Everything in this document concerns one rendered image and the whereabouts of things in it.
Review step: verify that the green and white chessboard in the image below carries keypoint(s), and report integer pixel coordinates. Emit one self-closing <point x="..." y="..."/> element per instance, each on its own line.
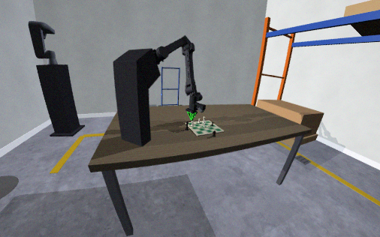
<point x="200" y="130"/>

